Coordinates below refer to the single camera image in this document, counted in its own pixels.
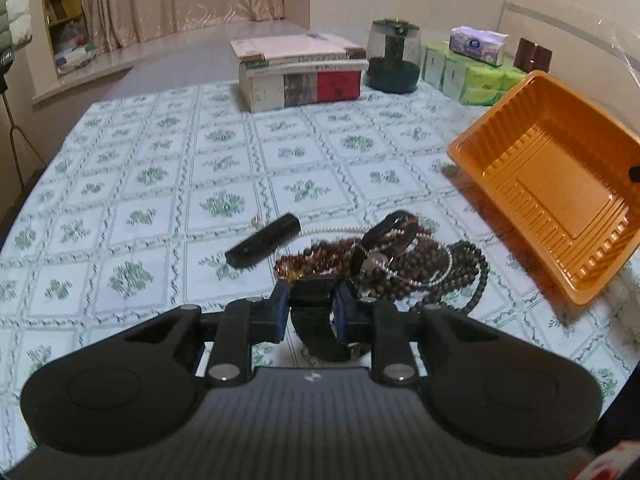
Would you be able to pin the yellow shelf with items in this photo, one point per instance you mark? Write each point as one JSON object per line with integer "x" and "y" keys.
{"x": 68, "y": 34}

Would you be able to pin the stack of books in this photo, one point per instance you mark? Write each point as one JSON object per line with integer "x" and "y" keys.
{"x": 277, "y": 72}

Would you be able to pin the dark brown container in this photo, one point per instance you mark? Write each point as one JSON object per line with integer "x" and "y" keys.
{"x": 530, "y": 56}

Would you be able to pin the white puffer jacket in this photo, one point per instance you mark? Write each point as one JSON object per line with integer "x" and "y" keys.
{"x": 20, "y": 23}

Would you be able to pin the orange plastic tray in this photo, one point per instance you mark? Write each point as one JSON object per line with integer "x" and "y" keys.
{"x": 561, "y": 170}

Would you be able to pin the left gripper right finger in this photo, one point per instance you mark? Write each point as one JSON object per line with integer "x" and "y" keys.
{"x": 377, "y": 323}

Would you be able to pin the purple tissue pack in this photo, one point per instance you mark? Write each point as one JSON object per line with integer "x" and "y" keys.
{"x": 481, "y": 45}

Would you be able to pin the green floral tablecloth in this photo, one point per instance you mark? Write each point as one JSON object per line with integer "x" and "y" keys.
{"x": 134, "y": 214}

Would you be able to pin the black smart watch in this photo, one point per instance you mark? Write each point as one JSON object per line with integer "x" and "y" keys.
{"x": 311, "y": 301}

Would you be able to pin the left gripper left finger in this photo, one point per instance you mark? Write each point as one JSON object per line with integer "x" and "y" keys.
{"x": 235, "y": 331}

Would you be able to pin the green tissue pack bundle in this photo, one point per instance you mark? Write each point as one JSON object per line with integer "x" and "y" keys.
{"x": 464, "y": 80}

